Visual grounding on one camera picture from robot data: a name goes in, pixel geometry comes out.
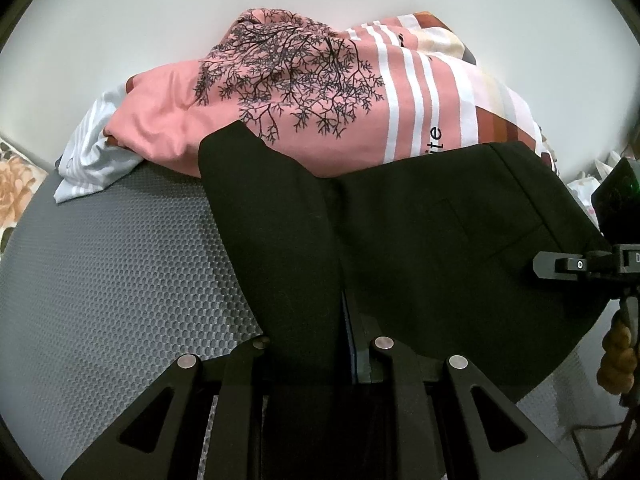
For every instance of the grey honeycomb mesh mat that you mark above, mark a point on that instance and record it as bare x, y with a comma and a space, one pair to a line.
125, 285

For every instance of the white crumpled cloth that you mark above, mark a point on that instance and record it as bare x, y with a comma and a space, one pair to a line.
595, 180

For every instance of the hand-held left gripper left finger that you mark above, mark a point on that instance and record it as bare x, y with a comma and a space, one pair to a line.
245, 375

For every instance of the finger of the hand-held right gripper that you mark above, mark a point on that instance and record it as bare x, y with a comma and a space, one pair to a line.
560, 265

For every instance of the white striped cloth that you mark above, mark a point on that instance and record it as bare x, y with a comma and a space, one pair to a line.
90, 160

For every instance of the black pants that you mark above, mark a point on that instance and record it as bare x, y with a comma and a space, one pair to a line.
425, 240

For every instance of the person's right hand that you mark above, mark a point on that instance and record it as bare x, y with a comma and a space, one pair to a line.
616, 360

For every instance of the pink tree-print shirt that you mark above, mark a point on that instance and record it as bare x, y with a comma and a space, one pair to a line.
310, 85

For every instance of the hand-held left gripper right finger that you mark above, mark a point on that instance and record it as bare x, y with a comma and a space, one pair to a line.
395, 372

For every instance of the floral patterned cloth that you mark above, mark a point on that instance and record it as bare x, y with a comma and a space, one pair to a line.
17, 190

